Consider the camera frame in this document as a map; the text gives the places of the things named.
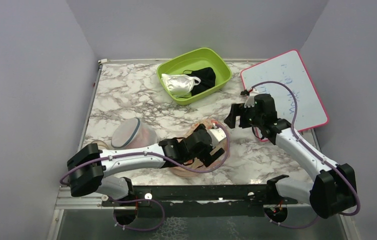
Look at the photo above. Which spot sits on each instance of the black bra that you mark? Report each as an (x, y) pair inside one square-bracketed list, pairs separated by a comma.
[(207, 78)]

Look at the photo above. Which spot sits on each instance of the white mesh laundry bag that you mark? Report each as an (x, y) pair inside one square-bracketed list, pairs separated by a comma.
[(132, 134)]

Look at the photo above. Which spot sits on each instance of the white satin bra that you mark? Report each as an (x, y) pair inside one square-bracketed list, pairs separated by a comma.
[(179, 84)]

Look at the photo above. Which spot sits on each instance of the beige bra cup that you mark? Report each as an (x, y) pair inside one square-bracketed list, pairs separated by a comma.
[(101, 144)]

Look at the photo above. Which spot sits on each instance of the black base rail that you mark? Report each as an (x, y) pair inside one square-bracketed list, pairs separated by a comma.
[(191, 201)]

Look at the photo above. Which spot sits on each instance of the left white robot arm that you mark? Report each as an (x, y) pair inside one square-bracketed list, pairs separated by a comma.
[(92, 170)]

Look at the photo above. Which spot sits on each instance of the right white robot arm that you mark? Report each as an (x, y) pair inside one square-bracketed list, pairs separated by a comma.
[(333, 190)]

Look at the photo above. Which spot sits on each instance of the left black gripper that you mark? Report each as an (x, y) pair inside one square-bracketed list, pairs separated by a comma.
[(207, 157)]

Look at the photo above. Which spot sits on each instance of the pink framed whiteboard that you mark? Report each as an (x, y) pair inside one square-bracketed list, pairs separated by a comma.
[(286, 78)]

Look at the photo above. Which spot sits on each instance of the green plastic basin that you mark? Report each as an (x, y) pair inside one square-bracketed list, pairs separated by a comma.
[(202, 63)]

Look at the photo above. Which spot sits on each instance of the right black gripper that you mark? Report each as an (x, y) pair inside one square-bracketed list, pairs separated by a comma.
[(237, 109)]

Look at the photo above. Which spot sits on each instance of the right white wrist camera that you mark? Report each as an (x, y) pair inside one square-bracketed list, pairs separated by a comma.
[(250, 102)]

